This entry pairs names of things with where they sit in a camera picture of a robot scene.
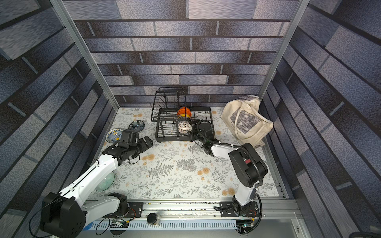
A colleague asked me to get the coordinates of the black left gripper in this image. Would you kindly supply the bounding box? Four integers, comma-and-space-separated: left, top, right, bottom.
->
129, 135, 155, 157

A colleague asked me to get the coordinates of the white lattice pattern bowl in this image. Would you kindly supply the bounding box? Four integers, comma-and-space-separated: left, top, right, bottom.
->
178, 120, 192, 134

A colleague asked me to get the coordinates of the orange plastic bowl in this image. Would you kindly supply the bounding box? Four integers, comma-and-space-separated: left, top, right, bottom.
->
177, 107, 192, 118

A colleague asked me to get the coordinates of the black wire dish rack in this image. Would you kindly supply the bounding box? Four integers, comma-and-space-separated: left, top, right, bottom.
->
151, 87, 214, 142

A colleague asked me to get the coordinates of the pale green ceramic bowl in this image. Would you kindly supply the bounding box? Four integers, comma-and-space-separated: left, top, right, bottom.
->
95, 172, 115, 191

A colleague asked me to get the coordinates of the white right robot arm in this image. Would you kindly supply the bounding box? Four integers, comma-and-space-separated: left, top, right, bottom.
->
188, 120, 268, 216

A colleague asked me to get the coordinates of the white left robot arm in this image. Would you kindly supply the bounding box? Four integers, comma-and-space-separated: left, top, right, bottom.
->
40, 130, 153, 238

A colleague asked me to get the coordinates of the dark grey-blue ceramic bowl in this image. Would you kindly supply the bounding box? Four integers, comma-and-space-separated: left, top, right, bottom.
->
128, 120, 145, 132

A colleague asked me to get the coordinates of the blue yellow patterned bowl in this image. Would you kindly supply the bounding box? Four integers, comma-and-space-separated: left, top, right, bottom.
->
106, 129, 123, 144

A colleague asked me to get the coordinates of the beige canvas tote bag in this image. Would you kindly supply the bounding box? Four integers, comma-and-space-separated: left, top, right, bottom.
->
221, 95, 273, 149

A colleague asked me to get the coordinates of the black round knob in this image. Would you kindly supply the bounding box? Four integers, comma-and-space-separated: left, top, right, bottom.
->
147, 213, 159, 225

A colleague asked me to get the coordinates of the green circuit board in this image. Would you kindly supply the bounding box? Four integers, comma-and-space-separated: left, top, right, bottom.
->
236, 220, 254, 230

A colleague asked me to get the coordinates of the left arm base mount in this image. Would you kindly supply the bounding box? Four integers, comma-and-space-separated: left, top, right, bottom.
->
112, 202, 143, 219

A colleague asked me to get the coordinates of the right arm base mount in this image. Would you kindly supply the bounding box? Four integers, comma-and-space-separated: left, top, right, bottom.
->
218, 201, 261, 218

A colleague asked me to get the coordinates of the white slotted cable duct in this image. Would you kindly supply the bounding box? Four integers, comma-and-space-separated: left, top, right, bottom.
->
83, 220, 237, 233

